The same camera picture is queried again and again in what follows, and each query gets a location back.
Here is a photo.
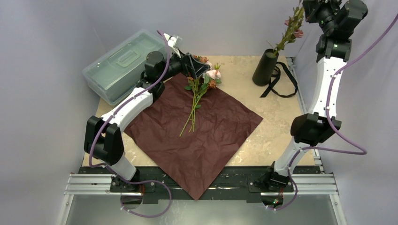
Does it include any black cylindrical vase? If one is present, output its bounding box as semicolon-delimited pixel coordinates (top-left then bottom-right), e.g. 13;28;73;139
252;49;279;86

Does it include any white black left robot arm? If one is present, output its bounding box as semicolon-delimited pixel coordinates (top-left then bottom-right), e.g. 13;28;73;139
84;51;211;192

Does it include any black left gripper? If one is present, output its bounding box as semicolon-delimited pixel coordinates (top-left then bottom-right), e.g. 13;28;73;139
158;47;209;83

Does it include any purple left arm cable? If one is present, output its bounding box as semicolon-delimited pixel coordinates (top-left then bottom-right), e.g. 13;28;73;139
88;30;172;218

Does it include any dark pink rose stem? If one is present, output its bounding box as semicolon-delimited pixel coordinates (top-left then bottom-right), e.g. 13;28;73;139
268;0;305;57

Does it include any flower bouquet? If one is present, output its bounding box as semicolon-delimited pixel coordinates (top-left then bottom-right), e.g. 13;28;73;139
125;74;262;200

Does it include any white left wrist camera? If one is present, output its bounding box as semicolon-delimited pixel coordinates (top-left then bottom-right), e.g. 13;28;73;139
163;33;182;58

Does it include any translucent green plastic toolbox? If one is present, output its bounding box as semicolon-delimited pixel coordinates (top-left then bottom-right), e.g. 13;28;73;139
82;30;166;105

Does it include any pale pink rose stem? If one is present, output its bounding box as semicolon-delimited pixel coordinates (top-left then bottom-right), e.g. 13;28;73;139
184;63;222;134

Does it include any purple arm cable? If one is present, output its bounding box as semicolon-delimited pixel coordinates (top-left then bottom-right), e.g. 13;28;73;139
88;30;172;218
267;12;398;212

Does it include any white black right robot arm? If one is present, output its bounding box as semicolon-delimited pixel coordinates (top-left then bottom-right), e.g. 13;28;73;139
263;0;368;191

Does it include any aluminium front frame rail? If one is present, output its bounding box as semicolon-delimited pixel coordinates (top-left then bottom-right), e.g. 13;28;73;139
65;174;338;196

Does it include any black ribbon with gold lettering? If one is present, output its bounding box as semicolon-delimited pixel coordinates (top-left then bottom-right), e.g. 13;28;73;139
260;61;299;99

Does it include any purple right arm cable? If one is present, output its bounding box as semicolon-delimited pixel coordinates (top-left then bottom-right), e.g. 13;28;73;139
267;12;398;212

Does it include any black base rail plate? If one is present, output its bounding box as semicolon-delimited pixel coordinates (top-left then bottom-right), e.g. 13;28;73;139
77;166;321;205

